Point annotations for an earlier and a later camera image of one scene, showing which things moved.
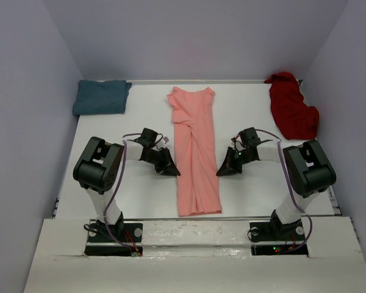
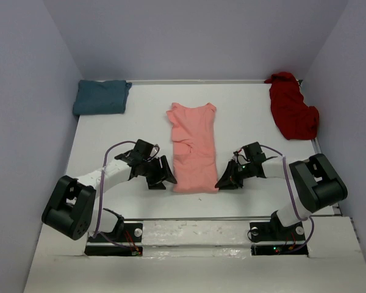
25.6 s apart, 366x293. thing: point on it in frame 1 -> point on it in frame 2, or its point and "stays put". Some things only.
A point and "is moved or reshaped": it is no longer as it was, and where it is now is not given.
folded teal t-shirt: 108,97 stays put
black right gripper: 229,167 -> 229,180
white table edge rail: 196,81 stays put
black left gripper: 166,167 -> 161,173
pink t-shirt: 196,152 is moved or reshaped
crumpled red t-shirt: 295,119 stays put
